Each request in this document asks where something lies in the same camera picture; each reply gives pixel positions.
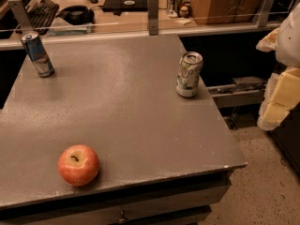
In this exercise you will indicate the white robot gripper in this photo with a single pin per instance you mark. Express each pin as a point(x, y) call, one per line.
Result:
point(290, 38)

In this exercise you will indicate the green white 7up can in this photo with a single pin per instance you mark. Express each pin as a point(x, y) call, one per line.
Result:
point(190, 66)

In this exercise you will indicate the red apple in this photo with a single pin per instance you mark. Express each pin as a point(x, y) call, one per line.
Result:
point(78, 165)

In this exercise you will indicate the blue silver energy drink can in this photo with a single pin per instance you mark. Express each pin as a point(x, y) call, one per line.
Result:
point(37, 53)

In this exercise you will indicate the brown cardboard box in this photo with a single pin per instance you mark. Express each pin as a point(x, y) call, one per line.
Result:
point(207, 12)

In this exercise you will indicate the cans on back desk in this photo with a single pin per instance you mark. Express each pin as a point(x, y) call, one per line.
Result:
point(177, 8)

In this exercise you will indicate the black laptop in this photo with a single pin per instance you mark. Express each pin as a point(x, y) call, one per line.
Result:
point(124, 5)

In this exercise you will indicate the black headphones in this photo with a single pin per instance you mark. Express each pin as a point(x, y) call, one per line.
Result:
point(77, 15)

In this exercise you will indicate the black keyboard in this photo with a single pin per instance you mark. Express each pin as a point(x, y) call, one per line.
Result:
point(42, 15)

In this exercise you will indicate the grey metal rail shelf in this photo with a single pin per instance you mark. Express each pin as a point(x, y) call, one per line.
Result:
point(240, 92)

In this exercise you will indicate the grey metal bracket right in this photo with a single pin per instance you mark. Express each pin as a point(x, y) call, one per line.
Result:
point(263, 13)

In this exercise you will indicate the grey metal bracket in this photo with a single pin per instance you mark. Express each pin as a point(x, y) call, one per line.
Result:
point(263, 13)
point(152, 17)
point(20, 13)

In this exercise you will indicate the grey metal bracket middle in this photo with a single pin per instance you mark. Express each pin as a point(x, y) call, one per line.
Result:
point(152, 17)

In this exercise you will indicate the grey drawer front with handle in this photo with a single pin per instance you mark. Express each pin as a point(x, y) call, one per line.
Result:
point(180, 206)

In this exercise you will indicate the grey metal bracket left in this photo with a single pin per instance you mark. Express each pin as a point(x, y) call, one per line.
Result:
point(20, 13)

